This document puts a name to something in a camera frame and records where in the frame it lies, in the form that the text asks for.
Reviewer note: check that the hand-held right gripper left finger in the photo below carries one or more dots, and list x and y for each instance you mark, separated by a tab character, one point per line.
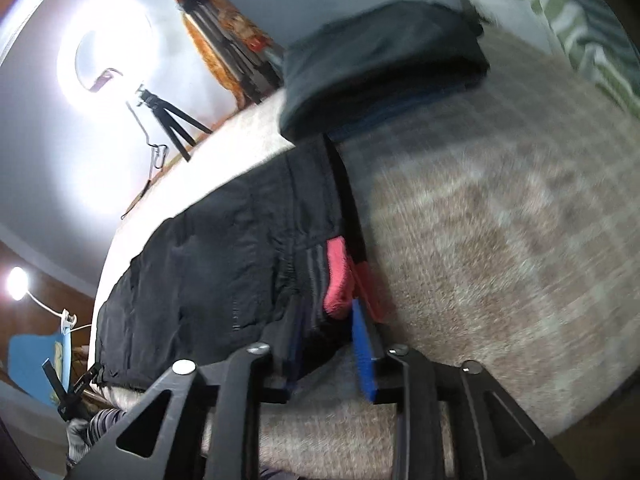
295	342

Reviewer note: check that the white desk lamp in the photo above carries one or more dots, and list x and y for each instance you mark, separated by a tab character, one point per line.
17	280

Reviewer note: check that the black pants with pink tags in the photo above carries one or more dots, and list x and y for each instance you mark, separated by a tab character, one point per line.
210	260

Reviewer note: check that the orange patterned scarf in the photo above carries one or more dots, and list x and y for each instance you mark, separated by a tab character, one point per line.
200	40

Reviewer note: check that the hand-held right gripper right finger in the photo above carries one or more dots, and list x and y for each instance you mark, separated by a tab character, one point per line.
362	350

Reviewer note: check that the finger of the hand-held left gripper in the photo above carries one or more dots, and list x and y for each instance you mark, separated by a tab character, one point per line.
82	385
54	380

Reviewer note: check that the person's left forearm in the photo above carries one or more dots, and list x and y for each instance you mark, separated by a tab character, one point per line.
107	420

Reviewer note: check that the dark grey folded pants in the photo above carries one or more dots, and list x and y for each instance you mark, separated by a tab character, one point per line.
380	60

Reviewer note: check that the folded silver tripod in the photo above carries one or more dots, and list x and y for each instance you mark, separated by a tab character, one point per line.
235	60

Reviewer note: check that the small black tripod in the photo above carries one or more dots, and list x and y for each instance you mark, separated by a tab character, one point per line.
172	125

